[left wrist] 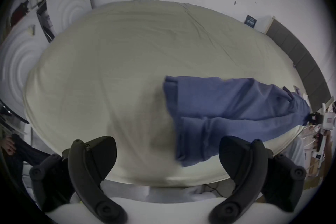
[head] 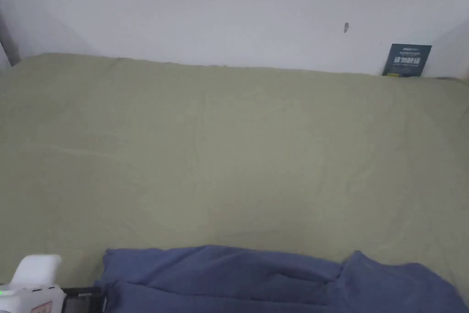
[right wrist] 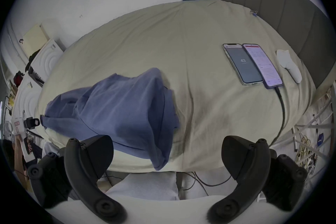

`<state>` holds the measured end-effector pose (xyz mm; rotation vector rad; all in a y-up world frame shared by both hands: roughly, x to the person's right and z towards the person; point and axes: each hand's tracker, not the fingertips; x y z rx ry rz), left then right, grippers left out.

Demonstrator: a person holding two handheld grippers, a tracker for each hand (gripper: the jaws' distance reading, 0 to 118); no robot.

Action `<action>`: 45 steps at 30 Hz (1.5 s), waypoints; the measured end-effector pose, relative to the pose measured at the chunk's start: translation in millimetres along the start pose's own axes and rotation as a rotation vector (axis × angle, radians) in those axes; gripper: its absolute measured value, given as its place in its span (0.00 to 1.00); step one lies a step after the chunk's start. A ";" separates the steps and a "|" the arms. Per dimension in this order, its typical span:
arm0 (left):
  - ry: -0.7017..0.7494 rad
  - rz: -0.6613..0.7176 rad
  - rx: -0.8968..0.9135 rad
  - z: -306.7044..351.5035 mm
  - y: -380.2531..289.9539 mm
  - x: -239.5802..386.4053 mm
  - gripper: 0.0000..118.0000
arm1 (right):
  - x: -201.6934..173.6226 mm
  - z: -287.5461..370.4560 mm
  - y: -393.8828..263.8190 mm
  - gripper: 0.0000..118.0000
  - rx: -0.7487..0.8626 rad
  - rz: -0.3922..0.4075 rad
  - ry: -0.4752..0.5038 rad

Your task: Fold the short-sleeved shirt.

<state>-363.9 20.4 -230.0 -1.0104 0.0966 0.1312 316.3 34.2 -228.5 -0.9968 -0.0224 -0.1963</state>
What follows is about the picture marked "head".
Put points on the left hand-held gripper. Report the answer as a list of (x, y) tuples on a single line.
[(31, 287)]

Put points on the dark blue shirt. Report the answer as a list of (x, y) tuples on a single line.
[(256, 280)]

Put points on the bed with pale green sheet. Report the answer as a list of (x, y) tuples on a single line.
[(234, 151)]

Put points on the dark sign card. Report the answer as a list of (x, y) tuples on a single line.
[(406, 60)]

